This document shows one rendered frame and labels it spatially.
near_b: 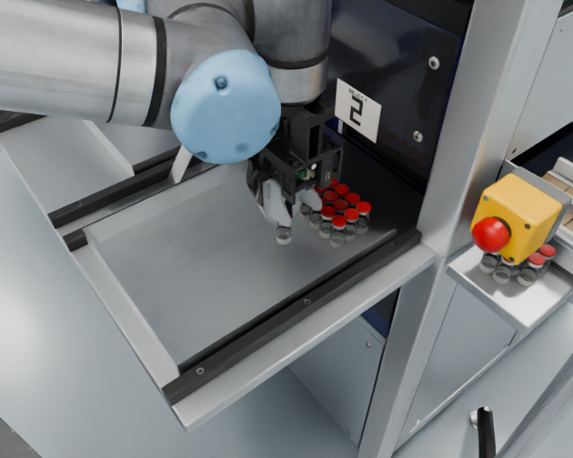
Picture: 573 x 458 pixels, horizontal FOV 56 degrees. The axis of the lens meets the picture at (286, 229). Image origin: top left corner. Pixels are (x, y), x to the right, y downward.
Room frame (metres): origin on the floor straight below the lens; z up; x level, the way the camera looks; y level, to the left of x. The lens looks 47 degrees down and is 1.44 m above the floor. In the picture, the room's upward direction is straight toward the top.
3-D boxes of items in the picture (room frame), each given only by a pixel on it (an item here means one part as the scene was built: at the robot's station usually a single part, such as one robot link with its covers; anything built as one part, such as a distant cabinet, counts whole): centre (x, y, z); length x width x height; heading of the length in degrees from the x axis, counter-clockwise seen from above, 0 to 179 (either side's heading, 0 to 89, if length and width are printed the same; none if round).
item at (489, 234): (0.42, -0.24, 0.99); 0.04 x 0.04 x 0.04; 38
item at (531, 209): (0.44, -0.27, 1.00); 0.08 x 0.07 x 0.07; 128
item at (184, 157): (0.61, 0.20, 0.91); 0.14 x 0.03 x 0.06; 128
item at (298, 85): (0.50, -0.01, 1.15); 0.08 x 0.08 x 0.05
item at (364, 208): (0.59, -0.06, 0.90); 0.18 x 0.02 x 0.05; 37
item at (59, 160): (0.66, 0.13, 0.87); 0.70 x 0.48 x 0.02; 38
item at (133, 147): (0.84, 0.18, 0.90); 0.34 x 0.26 x 0.04; 128
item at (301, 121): (0.49, -0.01, 1.07); 0.09 x 0.08 x 0.12; 37
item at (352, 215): (0.58, -0.04, 0.90); 0.18 x 0.02 x 0.05; 37
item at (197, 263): (0.50, 0.06, 0.90); 0.34 x 0.26 x 0.04; 127
